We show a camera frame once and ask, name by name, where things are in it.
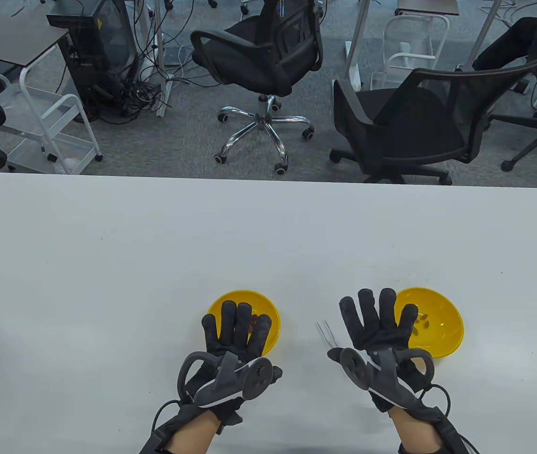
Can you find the person's left hand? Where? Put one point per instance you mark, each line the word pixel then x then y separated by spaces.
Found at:
pixel 237 331

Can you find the person's right hand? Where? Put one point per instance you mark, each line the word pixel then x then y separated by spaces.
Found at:
pixel 372 326

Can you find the pile of dark red raisins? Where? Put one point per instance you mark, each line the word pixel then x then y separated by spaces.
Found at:
pixel 252 321

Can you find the yellow plastic bowl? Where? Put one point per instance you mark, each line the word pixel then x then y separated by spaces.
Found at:
pixel 438 331
pixel 270 307

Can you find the silver metal tweezers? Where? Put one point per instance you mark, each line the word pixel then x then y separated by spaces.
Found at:
pixel 327 333

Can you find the person's left forearm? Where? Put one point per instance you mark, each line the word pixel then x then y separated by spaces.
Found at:
pixel 192 432

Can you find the person's right forearm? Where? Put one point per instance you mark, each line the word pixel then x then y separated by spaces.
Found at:
pixel 415 428

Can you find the black mesh office chair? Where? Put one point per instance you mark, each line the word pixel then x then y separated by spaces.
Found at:
pixel 415 123

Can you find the white power strip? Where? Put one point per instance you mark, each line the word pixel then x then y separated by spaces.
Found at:
pixel 164 101

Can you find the white desk leg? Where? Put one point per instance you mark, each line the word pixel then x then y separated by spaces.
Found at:
pixel 354 61
pixel 158 38

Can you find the black office chair chrome base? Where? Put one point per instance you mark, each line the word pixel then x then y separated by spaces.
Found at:
pixel 249 61

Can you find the black computer tower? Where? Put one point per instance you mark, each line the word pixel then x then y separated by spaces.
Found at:
pixel 93 56

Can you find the white metal pole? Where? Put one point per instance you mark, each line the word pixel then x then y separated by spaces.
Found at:
pixel 483 33

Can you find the small dark top table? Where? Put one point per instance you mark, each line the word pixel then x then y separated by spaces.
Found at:
pixel 429 5
pixel 8 40

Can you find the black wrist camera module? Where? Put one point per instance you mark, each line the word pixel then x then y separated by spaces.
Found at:
pixel 152 440

